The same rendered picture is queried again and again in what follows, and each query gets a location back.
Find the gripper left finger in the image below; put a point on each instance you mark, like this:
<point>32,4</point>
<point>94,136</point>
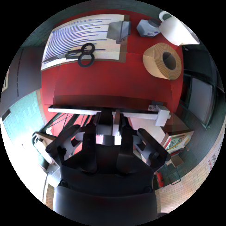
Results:
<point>63,139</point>

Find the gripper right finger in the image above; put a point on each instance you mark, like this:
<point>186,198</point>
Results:
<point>153,144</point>

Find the white deposit box body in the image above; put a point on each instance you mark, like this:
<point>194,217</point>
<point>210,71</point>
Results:
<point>146,124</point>

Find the beige cardboard box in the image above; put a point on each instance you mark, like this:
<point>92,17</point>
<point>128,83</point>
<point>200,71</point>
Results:
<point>42,139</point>

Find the white kiosk with red panel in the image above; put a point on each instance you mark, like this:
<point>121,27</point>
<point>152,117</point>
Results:
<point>176,143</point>

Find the brown cardboard box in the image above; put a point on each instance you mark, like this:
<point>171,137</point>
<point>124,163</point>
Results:
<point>176,161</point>

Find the white square block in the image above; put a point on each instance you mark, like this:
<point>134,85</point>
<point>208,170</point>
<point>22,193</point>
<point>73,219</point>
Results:
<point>162,115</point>

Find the red fire extinguisher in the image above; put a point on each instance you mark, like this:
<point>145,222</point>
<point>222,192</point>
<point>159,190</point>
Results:
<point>159,180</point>

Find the grey cabinet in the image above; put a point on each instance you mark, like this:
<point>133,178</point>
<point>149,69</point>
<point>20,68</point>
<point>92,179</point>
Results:
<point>26,74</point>

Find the black scissors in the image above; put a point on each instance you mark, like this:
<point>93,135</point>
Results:
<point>86,60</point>

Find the beige tape roll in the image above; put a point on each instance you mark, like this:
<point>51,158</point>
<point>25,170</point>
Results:
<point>153,60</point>

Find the brown clipboard with printed paper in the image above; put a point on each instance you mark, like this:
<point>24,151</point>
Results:
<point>74,35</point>

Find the white mug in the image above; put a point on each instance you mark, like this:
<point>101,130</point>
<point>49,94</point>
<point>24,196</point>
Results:
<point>173,30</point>

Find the grey bottle with black cap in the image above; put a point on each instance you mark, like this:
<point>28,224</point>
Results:
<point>143,28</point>

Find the grey metal rail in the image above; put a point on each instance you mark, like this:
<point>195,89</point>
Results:
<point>70,110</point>

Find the small grey bracket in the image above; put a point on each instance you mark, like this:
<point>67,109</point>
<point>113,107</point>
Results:
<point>151,107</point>

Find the white upright post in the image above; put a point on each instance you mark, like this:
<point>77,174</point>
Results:
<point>116,127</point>

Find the white wall notice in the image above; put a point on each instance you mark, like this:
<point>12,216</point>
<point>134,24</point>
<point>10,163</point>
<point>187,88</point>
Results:
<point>212,161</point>

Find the grey panel in green frame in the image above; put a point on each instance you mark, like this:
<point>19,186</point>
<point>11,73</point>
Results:
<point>201,98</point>

